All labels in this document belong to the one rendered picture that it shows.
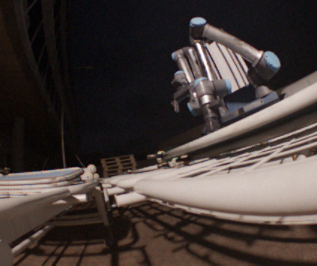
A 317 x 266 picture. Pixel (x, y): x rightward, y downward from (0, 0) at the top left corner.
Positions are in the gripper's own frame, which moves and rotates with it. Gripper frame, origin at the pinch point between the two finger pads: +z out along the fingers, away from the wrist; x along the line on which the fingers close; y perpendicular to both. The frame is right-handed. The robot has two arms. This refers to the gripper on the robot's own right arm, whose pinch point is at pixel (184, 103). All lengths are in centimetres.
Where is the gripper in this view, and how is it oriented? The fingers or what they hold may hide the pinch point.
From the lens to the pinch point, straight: 92.6
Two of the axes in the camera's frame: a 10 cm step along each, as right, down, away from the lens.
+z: -0.2, 8.2, -5.7
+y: 7.4, 3.9, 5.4
